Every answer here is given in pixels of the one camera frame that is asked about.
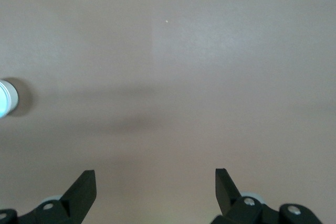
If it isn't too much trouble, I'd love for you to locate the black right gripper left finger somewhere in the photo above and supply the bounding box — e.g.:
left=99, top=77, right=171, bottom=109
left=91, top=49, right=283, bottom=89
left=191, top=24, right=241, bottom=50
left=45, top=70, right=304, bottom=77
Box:
left=0, top=169, right=97, bottom=224

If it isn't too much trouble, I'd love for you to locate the white bowl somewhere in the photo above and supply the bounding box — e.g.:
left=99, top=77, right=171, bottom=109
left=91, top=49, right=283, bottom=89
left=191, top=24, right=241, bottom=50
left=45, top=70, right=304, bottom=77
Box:
left=0, top=78, right=19, bottom=119

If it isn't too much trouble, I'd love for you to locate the brown table cover cloth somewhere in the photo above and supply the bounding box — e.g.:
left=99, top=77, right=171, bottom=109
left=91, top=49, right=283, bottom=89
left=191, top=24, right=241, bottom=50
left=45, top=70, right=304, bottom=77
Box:
left=0, top=0, right=336, bottom=224

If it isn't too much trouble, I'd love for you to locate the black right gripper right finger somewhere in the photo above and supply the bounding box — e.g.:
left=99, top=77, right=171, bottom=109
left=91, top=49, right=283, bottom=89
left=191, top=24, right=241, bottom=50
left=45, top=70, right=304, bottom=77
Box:
left=211, top=168, right=322, bottom=224

